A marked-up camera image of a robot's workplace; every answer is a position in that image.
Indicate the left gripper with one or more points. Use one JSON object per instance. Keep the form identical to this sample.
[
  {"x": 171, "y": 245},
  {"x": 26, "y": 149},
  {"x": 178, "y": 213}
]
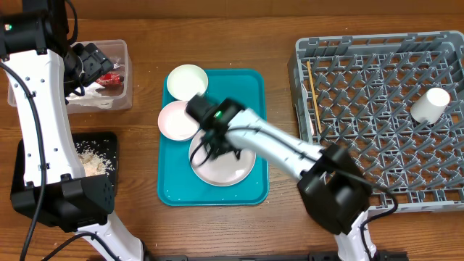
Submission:
[{"x": 96, "y": 63}]

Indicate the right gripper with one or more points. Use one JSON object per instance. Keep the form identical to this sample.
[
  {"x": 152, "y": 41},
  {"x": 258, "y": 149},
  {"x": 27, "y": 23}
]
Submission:
[{"x": 214, "y": 148}]

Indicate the white round plate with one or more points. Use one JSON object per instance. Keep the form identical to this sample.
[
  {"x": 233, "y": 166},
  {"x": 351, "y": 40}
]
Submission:
[{"x": 226, "y": 170}]

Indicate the red snack wrapper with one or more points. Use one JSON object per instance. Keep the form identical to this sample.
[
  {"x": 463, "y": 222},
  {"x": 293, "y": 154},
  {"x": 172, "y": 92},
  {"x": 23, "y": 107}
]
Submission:
[{"x": 110, "y": 79}]

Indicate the white napkin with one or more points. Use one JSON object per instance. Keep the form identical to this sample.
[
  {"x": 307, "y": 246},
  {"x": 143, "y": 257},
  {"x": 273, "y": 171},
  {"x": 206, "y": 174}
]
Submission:
[{"x": 92, "y": 98}]

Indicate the pink bowl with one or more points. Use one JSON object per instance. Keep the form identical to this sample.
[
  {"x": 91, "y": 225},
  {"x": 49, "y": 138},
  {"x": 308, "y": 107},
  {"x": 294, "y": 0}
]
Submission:
[{"x": 175, "y": 124}]

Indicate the white bowl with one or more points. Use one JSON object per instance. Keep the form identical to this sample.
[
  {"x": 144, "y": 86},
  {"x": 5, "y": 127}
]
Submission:
[{"x": 187, "y": 81}]

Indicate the food scraps pile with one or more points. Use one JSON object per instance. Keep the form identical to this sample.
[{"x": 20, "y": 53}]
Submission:
[{"x": 95, "y": 157}]

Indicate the wooden chopstick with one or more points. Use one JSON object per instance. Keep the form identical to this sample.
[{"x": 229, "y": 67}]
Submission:
[{"x": 314, "y": 97}]

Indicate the white paper cup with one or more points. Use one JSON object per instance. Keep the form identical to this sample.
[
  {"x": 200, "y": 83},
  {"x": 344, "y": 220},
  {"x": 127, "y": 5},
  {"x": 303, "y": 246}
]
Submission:
[{"x": 430, "y": 106}]

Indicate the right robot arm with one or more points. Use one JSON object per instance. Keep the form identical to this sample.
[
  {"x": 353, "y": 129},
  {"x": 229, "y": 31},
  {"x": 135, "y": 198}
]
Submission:
[{"x": 332, "y": 187}]

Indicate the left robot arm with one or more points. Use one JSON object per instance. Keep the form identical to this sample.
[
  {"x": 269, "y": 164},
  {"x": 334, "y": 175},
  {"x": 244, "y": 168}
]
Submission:
[{"x": 57, "y": 192}]

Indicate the grey dishwasher rack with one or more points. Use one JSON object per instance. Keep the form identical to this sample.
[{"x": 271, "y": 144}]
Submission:
[{"x": 365, "y": 88}]

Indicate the clear plastic bin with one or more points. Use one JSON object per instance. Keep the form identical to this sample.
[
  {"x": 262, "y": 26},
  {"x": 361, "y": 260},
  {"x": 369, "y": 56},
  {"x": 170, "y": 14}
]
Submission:
[{"x": 119, "y": 94}]

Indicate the black plastic tray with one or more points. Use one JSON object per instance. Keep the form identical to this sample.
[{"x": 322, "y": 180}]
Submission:
[{"x": 109, "y": 138}]

